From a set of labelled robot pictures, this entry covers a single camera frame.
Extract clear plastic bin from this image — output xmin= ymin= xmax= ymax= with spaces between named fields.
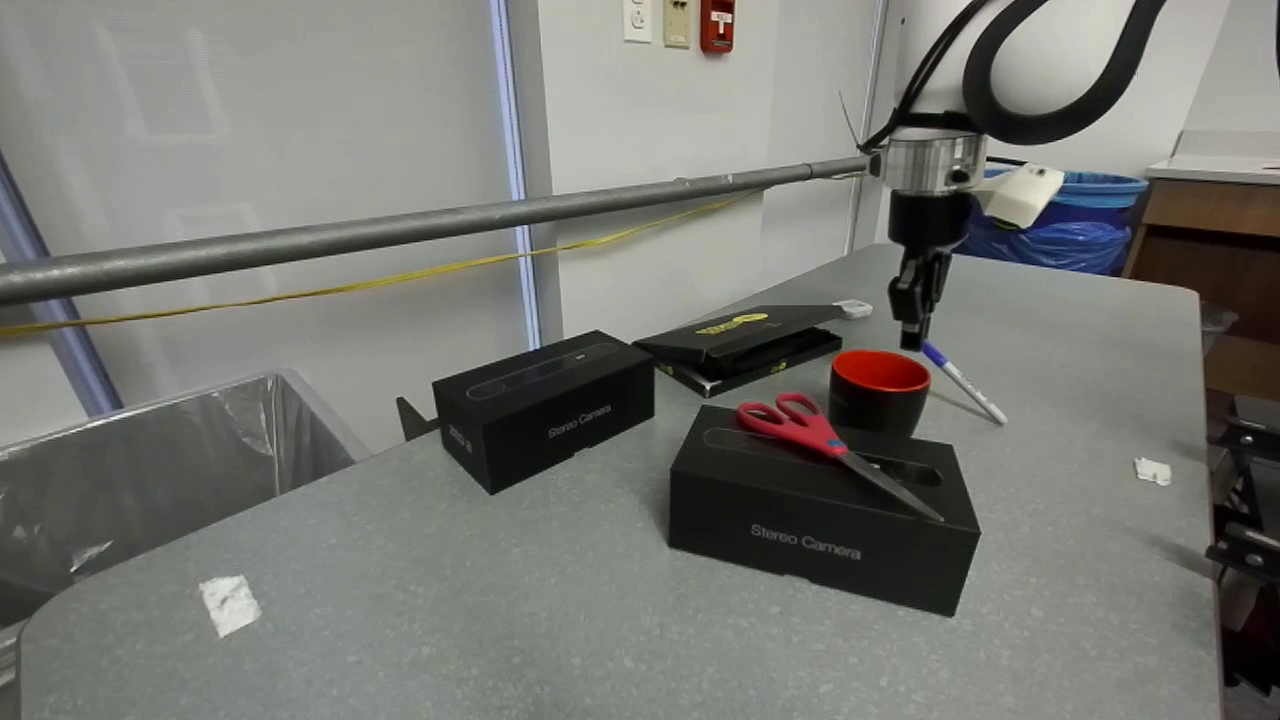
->
xmin=0 ymin=367 xmax=366 ymax=632

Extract red handled scissors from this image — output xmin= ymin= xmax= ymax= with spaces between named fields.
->
xmin=726 ymin=387 xmax=947 ymax=524

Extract black robot cable hose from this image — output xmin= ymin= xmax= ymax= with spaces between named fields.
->
xmin=961 ymin=0 xmax=1171 ymax=152

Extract black mug red inside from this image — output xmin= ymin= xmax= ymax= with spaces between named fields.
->
xmin=824 ymin=350 xmax=935 ymax=452

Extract wooden desk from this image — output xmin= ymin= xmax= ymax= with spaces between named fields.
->
xmin=1118 ymin=127 xmax=1280 ymax=345

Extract blue and white marker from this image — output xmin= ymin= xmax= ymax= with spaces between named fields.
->
xmin=916 ymin=341 xmax=1013 ymax=434

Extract grey metal rail pipe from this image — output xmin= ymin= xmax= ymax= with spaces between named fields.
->
xmin=0 ymin=152 xmax=889 ymax=310

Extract blue plastic bin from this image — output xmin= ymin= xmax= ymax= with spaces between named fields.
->
xmin=955 ymin=167 xmax=1150 ymax=280

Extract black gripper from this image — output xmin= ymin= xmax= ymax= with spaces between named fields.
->
xmin=885 ymin=190 xmax=978 ymax=356

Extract black stereo camera box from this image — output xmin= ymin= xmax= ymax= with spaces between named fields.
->
xmin=427 ymin=329 xmax=661 ymax=499

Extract beige wall plate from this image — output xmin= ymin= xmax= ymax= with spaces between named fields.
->
xmin=661 ymin=0 xmax=694 ymax=52

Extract black box under scissors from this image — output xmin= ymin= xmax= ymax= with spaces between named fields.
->
xmin=664 ymin=399 xmax=985 ymax=622

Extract blue vertical wall strip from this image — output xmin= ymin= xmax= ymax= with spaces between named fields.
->
xmin=482 ymin=0 xmax=549 ymax=352

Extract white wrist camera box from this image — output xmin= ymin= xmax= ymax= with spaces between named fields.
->
xmin=976 ymin=160 xmax=1066 ymax=236

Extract red fire alarm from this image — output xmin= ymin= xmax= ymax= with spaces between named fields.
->
xmin=694 ymin=0 xmax=740 ymax=60

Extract flat black case yellow label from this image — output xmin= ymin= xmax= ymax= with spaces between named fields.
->
xmin=627 ymin=301 xmax=860 ymax=399

